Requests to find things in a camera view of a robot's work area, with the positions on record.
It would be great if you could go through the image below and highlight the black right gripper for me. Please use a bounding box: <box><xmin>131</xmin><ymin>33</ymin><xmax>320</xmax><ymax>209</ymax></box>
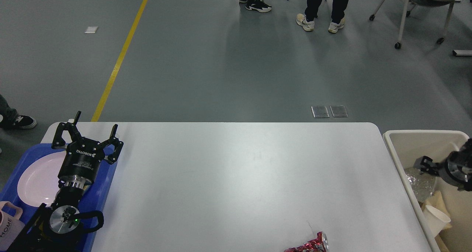
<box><xmin>413</xmin><ymin>152</ymin><xmax>472</xmax><ymax>191</ymax></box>

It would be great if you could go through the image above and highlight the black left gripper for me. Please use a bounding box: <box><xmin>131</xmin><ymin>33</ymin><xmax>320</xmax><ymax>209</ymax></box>
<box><xmin>51</xmin><ymin>111</ymin><xmax>124</xmax><ymax>186</ymax></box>

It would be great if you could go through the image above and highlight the aluminium foil sheet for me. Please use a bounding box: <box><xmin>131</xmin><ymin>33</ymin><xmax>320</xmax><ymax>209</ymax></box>
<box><xmin>404</xmin><ymin>167</ymin><xmax>436</xmax><ymax>202</ymax></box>

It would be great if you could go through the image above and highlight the brown paper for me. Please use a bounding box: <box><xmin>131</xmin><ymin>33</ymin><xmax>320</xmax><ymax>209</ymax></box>
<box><xmin>421</xmin><ymin>190</ymin><xmax>452</xmax><ymax>229</ymax></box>

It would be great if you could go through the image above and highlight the white paper cup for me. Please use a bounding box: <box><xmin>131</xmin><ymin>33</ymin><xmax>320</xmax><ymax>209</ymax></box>
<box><xmin>423</xmin><ymin>205</ymin><xmax>451</xmax><ymax>237</ymax></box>

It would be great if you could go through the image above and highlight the pink plate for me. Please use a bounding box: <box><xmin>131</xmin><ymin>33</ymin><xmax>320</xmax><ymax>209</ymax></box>
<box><xmin>17</xmin><ymin>151</ymin><xmax>66</xmax><ymax>207</ymax></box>

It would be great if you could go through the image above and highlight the brown paper bag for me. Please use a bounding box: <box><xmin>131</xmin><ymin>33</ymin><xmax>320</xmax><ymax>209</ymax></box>
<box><xmin>435</xmin><ymin>235</ymin><xmax>450</xmax><ymax>252</ymax></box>

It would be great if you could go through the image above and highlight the crushed red can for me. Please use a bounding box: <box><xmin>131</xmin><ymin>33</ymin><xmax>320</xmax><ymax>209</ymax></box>
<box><xmin>284</xmin><ymin>231</ymin><xmax>329</xmax><ymax>252</ymax></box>

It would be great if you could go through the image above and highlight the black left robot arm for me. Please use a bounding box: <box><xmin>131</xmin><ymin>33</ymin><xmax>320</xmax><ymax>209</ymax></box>
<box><xmin>7</xmin><ymin>111</ymin><xmax>124</xmax><ymax>252</ymax></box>

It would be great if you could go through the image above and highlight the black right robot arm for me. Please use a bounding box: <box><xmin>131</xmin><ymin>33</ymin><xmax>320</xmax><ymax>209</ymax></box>
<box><xmin>413</xmin><ymin>139</ymin><xmax>472</xmax><ymax>192</ymax></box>

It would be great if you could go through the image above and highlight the beige plastic bin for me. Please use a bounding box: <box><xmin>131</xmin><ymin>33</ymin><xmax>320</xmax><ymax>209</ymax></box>
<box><xmin>383</xmin><ymin>130</ymin><xmax>472</xmax><ymax>252</ymax></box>

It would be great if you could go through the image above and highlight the blue plastic tray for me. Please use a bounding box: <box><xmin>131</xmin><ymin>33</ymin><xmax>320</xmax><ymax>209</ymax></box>
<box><xmin>0</xmin><ymin>143</ymin><xmax>119</xmax><ymax>252</ymax></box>

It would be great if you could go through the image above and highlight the right metal floor plate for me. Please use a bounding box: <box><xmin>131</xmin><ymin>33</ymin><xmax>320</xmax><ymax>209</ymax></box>
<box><xmin>329</xmin><ymin>105</ymin><xmax>349</xmax><ymax>118</ymax></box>

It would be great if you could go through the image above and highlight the metal floor plate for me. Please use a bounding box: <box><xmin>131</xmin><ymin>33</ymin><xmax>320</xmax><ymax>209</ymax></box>
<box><xmin>311</xmin><ymin>106</ymin><xmax>330</xmax><ymax>118</ymax></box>
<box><xmin>329</xmin><ymin>105</ymin><xmax>349</xmax><ymax>118</ymax></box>

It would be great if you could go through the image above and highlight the pink HOME mug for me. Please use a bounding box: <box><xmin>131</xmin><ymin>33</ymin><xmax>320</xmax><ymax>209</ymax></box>
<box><xmin>0</xmin><ymin>201</ymin><xmax>25</xmax><ymax>251</ymax></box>

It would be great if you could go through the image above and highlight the grey bar on floor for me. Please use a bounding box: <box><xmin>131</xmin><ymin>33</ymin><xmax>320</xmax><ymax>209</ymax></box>
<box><xmin>452</xmin><ymin>49</ymin><xmax>472</xmax><ymax>57</ymax></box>

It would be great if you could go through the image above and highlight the left metal floor plate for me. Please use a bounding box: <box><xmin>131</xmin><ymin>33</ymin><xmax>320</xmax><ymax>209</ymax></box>
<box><xmin>311</xmin><ymin>106</ymin><xmax>330</xmax><ymax>118</ymax></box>

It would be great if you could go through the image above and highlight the person in tan sneakers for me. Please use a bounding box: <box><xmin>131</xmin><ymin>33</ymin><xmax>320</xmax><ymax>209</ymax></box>
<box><xmin>296</xmin><ymin>0</ymin><xmax>352</xmax><ymax>34</ymax></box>

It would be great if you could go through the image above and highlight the person in black coat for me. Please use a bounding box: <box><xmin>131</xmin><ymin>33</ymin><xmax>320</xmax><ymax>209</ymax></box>
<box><xmin>238</xmin><ymin>0</ymin><xmax>273</xmax><ymax>13</ymax></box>

